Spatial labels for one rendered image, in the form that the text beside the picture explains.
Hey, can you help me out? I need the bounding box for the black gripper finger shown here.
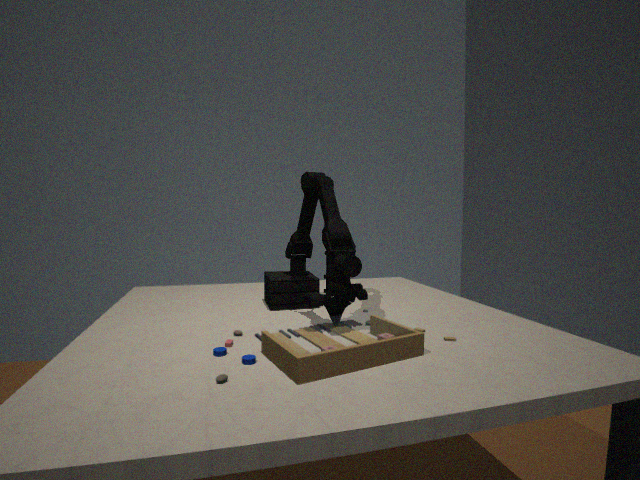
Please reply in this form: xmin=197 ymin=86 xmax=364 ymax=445
xmin=324 ymin=304 xmax=340 ymax=317
xmin=337 ymin=301 xmax=352 ymax=316

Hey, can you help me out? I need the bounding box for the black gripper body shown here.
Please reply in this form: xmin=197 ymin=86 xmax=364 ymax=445
xmin=303 ymin=272 xmax=368 ymax=307

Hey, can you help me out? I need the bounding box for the brown wooden open-top tray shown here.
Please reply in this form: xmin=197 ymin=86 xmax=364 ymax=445
xmin=261 ymin=310 xmax=424 ymax=385

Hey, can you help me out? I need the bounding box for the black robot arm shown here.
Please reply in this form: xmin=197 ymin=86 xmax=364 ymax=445
xmin=285 ymin=172 xmax=363 ymax=303

